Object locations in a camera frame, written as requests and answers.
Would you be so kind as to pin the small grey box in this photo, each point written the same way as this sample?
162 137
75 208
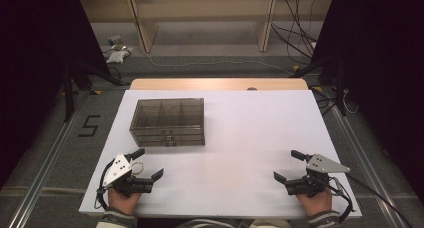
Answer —
115 39

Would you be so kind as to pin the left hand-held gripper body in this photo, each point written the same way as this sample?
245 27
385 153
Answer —
116 169

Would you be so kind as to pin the person's right hand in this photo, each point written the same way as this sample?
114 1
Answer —
316 204

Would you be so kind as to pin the person's light clothing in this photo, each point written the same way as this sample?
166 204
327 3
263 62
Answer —
213 224

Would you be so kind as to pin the white board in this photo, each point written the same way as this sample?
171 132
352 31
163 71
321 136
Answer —
250 138

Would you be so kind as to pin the white cloth bag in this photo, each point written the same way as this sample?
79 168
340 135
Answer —
117 56

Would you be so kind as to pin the black metal stand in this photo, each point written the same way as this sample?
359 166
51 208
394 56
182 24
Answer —
340 84
68 88

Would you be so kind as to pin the wooden table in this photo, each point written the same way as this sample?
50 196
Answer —
216 84

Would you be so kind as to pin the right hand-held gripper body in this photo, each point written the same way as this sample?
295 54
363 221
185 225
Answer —
321 164

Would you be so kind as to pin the person's left hand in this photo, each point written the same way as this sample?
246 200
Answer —
121 203

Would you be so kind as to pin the aluminium floor rail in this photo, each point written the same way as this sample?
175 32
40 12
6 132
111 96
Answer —
43 174
366 174

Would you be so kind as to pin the smoky transparent drawer box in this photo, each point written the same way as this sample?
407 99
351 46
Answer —
166 116

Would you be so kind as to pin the black curtain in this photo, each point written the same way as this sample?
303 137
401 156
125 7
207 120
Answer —
383 71
33 71

